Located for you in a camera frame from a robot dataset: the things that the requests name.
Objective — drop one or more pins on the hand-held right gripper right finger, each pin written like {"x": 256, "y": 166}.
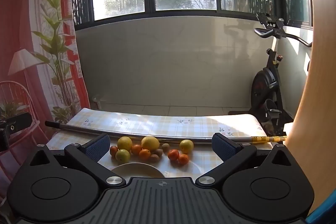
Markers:
{"x": 223, "y": 146}

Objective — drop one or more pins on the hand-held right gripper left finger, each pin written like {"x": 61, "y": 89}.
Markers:
{"x": 98, "y": 146}

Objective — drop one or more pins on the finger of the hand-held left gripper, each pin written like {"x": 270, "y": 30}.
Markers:
{"x": 15, "y": 123}

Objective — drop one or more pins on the orange mandarin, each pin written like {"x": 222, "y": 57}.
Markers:
{"x": 136, "y": 149}
{"x": 183, "y": 159}
{"x": 144, "y": 154}
{"x": 173, "y": 155}
{"x": 113, "y": 150}

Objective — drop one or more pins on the yellow-green citrus fruit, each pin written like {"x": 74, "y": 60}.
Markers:
{"x": 122, "y": 155}

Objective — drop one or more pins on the yellow citrus fruit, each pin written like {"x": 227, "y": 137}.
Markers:
{"x": 124, "y": 143}
{"x": 186, "y": 146}

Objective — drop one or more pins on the white plate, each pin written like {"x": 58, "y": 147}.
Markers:
{"x": 194, "y": 169}
{"x": 137, "y": 170}

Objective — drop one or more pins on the large yellow lemon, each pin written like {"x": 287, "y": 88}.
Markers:
{"x": 150, "y": 143}

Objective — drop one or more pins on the brown kiwi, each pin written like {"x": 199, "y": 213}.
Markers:
{"x": 158, "y": 152}
{"x": 154, "y": 158}
{"x": 165, "y": 146}

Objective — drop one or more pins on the steel pole with gold end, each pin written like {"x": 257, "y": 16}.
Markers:
{"x": 78, "y": 130}

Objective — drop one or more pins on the yellow plaid floral tablecloth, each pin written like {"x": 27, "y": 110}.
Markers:
{"x": 157, "y": 124}

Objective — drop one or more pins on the black exercise bike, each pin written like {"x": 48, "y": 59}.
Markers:
{"x": 263, "y": 87}

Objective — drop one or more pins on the printed curtain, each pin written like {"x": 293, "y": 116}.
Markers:
{"x": 52, "y": 56}

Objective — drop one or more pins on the beige wooden board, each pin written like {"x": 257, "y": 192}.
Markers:
{"x": 320, "y": 82}

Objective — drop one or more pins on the blue object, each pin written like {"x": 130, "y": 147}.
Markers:
{"x": 324, "y": 212}

